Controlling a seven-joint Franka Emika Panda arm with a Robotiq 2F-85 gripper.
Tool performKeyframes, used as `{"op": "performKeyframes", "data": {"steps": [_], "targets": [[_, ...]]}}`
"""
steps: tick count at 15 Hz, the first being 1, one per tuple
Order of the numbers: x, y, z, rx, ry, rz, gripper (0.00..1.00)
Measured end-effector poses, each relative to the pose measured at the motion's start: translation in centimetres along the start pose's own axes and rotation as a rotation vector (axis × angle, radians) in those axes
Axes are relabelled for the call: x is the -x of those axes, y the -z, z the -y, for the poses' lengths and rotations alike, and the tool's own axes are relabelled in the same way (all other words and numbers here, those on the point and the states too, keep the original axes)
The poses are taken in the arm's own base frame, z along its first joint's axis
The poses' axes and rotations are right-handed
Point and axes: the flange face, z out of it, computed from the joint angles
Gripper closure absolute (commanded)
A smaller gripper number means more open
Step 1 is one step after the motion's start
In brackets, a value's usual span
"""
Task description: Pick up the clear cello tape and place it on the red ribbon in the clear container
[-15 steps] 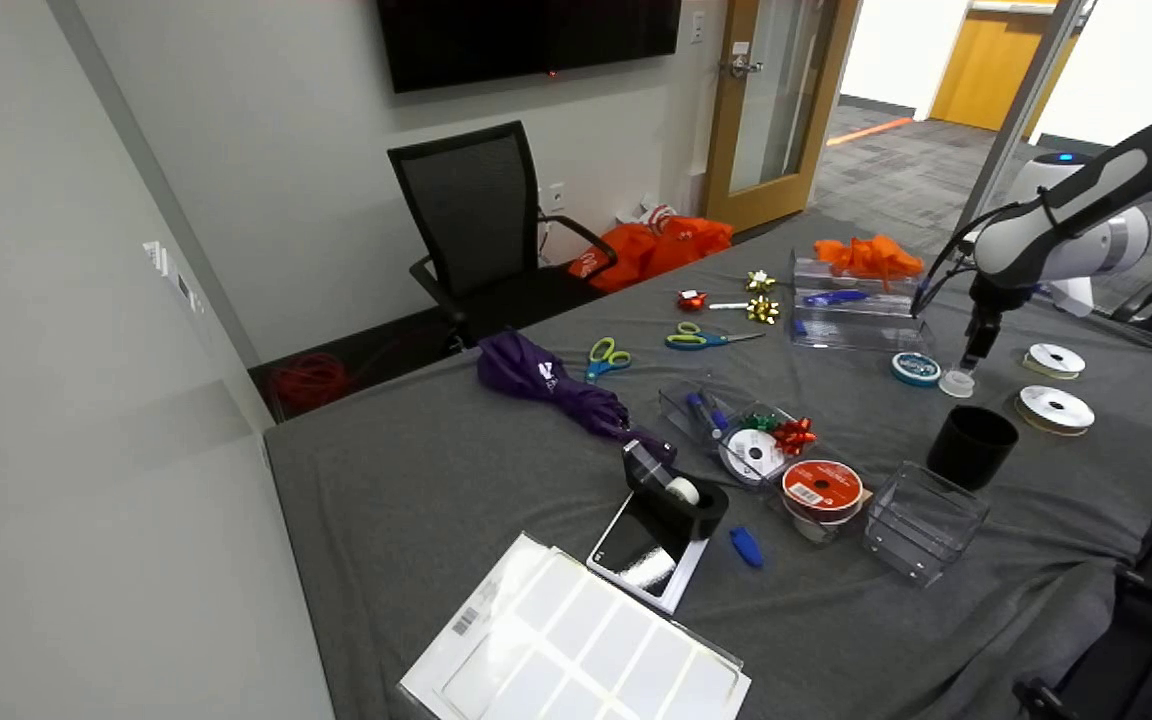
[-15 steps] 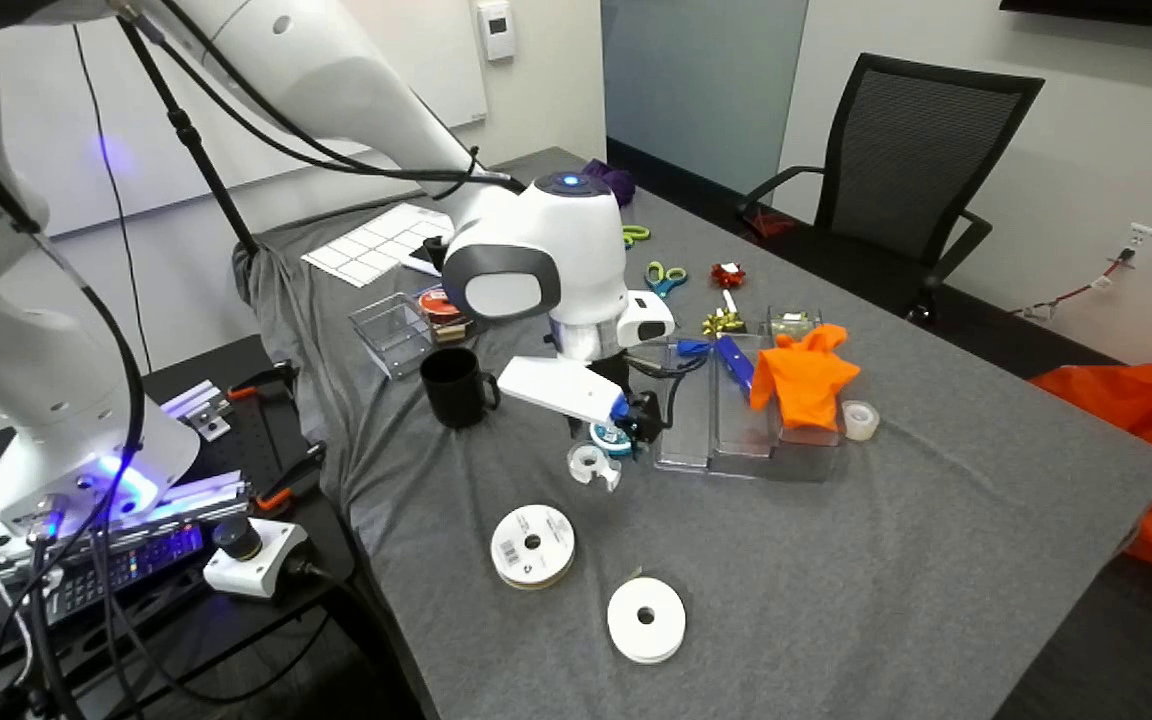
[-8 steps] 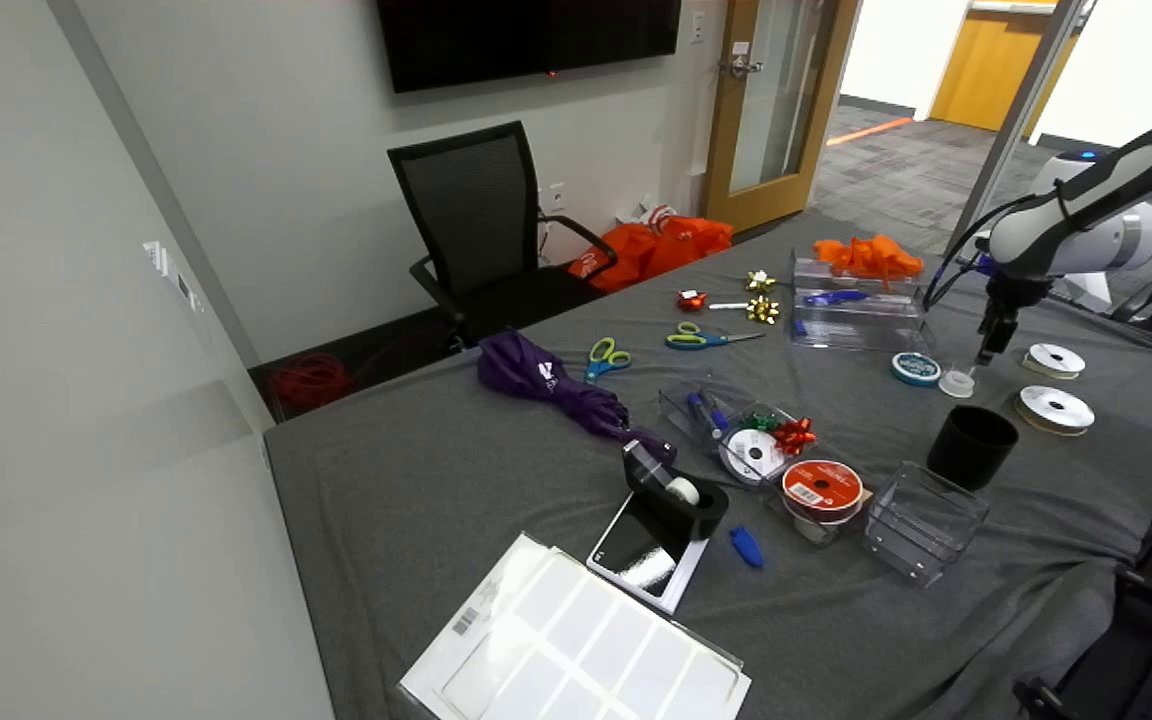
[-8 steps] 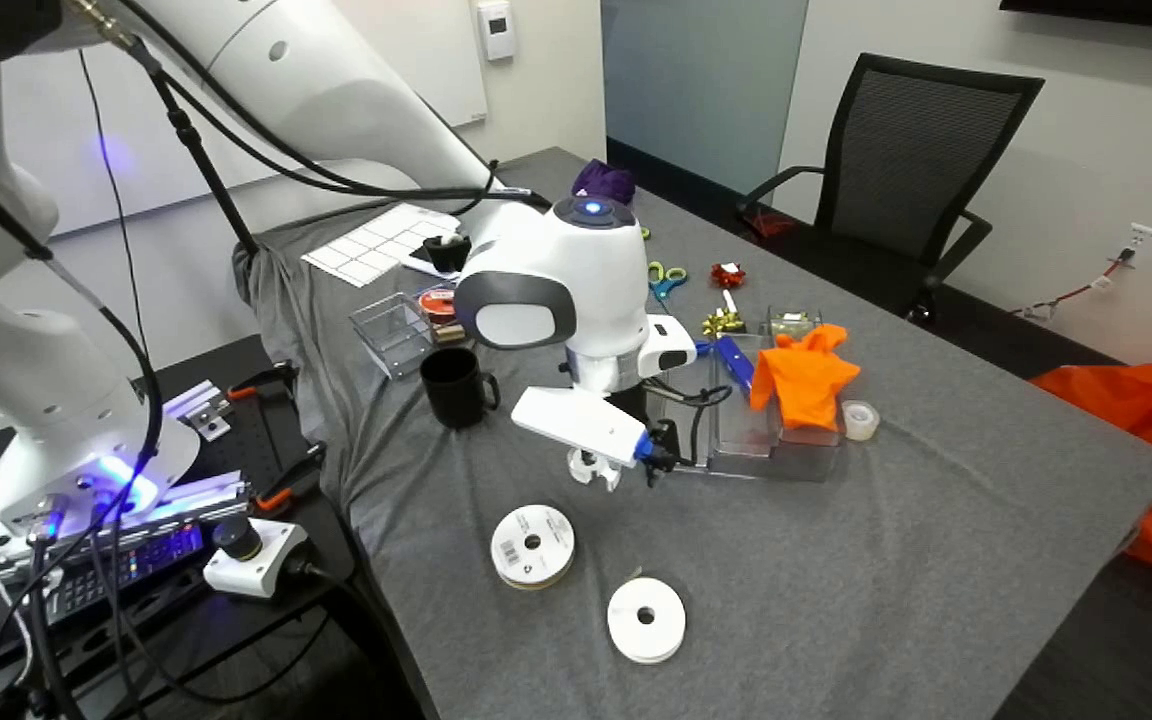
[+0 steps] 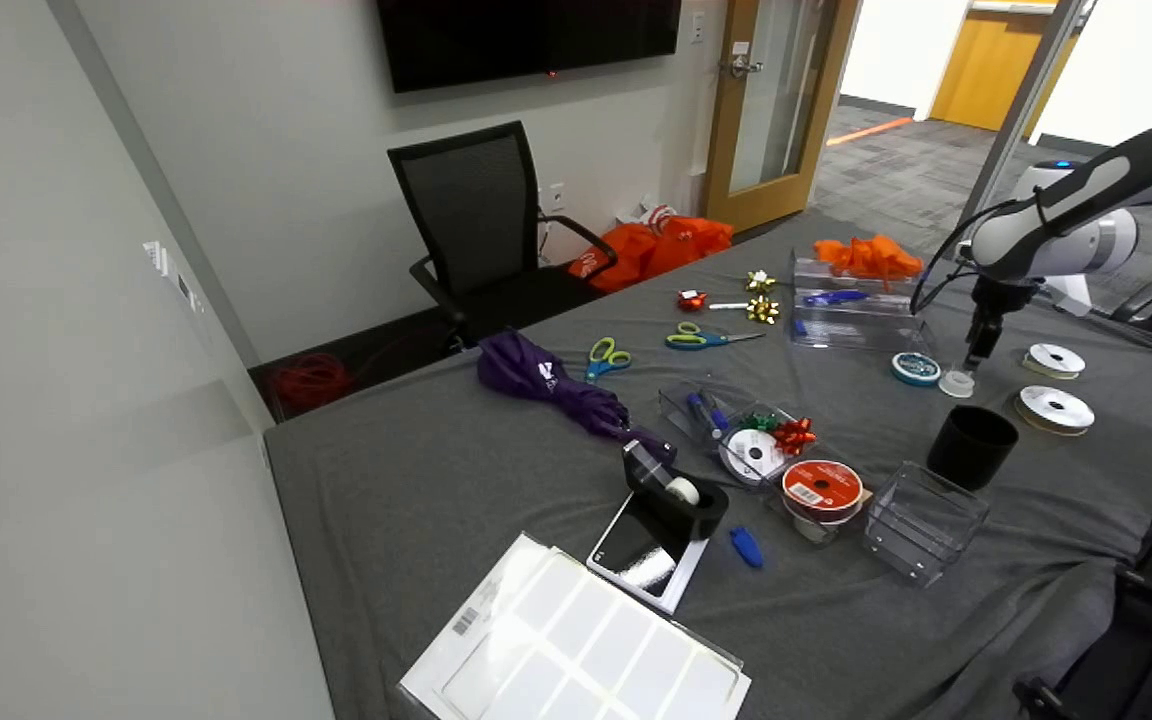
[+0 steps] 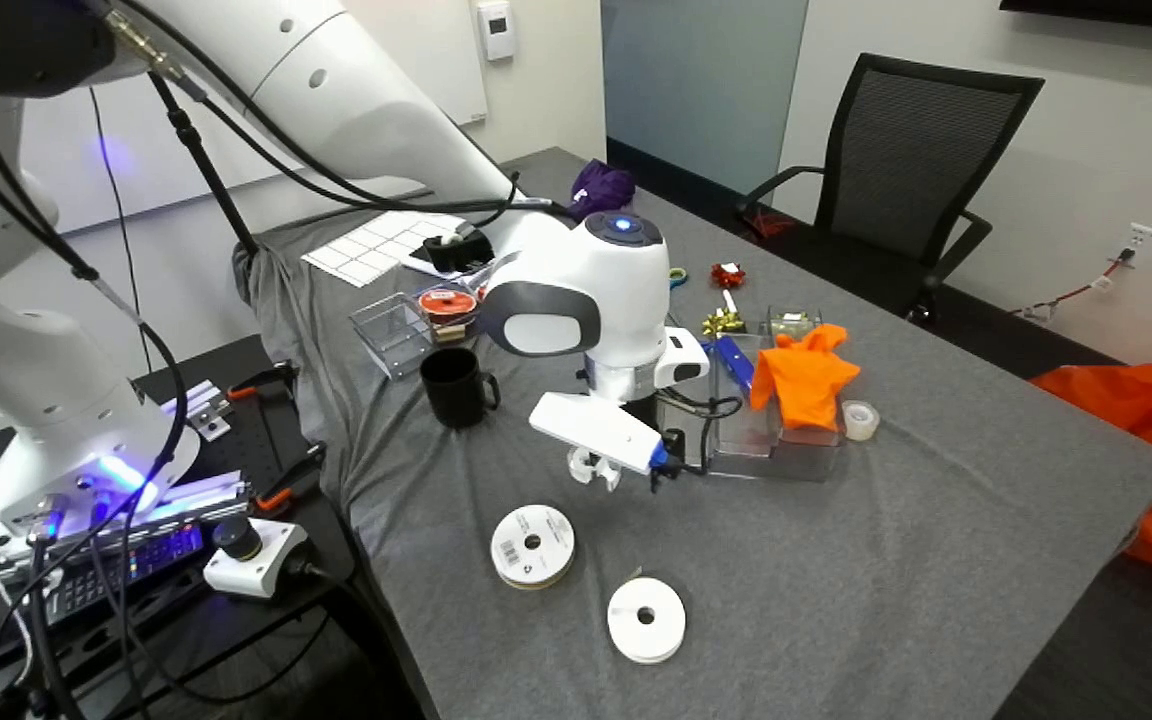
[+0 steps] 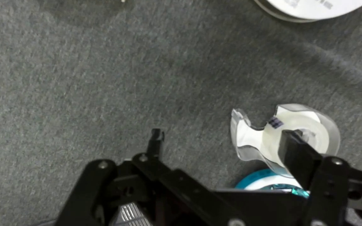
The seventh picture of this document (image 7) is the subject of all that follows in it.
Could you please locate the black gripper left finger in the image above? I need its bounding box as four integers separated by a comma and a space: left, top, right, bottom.
54, 127, 217, 226

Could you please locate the clear cello tape dispenser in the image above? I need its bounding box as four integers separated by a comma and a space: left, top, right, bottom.
229, 103, 342, 177

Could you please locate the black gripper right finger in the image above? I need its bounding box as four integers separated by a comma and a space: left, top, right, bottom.
278, 130, 362, 226

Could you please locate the teal ribbon spool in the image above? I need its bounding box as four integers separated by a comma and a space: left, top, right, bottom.
234, 167, 312, 201

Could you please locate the grey tablecloth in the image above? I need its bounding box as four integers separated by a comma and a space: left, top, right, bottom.
0, 0, 362, 226

